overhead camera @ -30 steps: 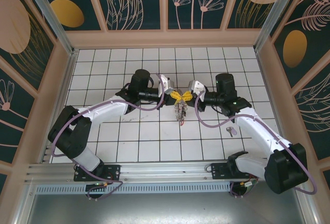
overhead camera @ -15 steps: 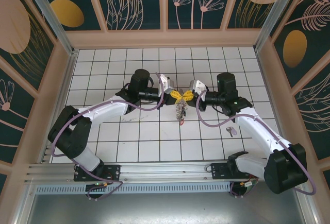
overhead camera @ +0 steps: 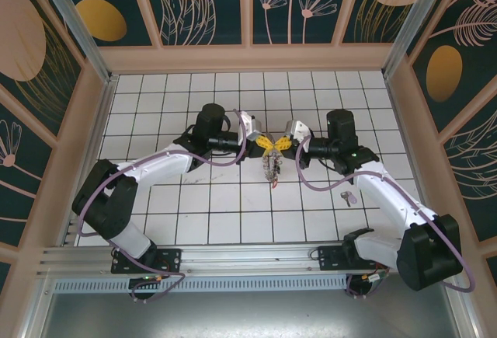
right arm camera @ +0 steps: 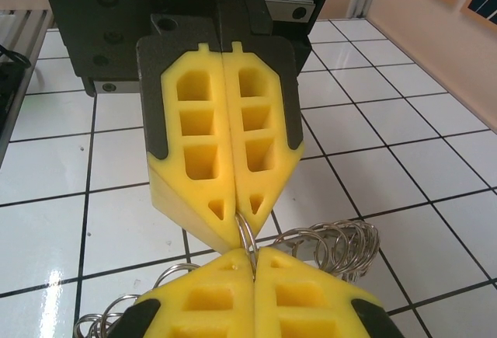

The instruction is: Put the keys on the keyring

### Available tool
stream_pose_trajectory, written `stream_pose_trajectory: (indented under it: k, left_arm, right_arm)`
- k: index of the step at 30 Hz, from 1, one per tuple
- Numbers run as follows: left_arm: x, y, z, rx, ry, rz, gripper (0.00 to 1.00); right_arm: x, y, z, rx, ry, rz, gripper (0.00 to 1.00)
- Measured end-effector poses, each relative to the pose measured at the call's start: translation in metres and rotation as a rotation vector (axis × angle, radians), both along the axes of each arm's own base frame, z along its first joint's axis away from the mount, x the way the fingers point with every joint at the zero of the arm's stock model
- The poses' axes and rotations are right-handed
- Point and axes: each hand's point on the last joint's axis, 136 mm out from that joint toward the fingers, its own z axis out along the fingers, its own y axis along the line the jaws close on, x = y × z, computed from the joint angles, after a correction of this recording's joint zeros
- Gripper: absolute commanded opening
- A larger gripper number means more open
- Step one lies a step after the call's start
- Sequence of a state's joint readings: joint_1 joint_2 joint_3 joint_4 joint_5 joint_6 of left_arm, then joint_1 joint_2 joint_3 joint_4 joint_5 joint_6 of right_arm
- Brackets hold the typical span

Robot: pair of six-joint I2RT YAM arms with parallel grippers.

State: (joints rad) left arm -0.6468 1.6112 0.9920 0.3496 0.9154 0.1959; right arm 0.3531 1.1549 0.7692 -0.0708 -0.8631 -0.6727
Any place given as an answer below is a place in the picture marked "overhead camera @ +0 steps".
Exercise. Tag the large silver keyring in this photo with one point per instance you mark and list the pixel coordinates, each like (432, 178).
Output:
(272, 167)

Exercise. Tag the silver key with lilac cap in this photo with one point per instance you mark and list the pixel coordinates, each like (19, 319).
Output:
(351, 198)

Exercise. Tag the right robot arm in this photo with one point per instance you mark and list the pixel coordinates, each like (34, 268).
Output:
(380, 190)

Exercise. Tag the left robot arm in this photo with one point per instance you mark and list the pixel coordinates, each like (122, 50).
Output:
(163, 167)

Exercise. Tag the grey metal sheet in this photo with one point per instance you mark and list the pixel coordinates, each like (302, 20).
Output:
(248, 314)

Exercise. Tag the aluminium mounting rail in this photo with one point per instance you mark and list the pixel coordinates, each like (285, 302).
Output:
(240, 256)

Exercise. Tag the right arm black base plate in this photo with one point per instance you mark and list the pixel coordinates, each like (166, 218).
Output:
(330, 258)

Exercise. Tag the aluminium frame post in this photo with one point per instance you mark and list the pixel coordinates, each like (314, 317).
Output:
(79, 29)
(411, 23)

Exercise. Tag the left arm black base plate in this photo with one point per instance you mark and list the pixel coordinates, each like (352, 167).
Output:
(171, 260)

